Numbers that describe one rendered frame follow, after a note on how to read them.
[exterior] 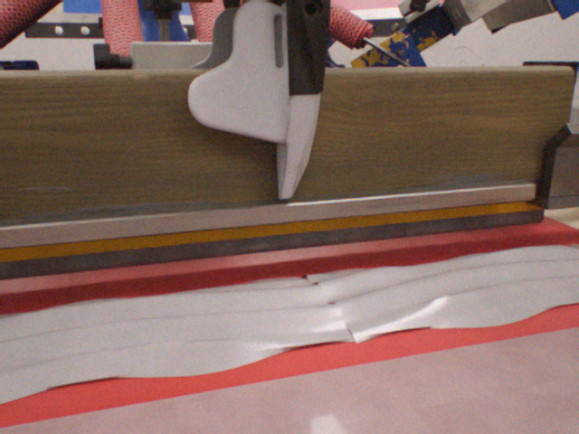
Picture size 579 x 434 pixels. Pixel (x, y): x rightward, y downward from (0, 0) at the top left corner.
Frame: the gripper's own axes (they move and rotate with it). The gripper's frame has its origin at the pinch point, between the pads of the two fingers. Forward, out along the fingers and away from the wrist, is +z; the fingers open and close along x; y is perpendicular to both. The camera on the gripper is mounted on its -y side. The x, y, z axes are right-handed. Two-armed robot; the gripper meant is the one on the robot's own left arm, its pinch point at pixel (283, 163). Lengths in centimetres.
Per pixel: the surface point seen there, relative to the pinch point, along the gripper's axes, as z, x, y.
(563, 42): -10, -194, -200
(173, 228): 2.2, 2.9, 6.4
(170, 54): -5.5, -27.7, 2.8
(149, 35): -9, -78, 1
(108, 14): -10, -53, 8
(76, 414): 5.5, 11.6, 10.7
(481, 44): -9, -256, -200
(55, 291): 5.5, 1.2, 12.1
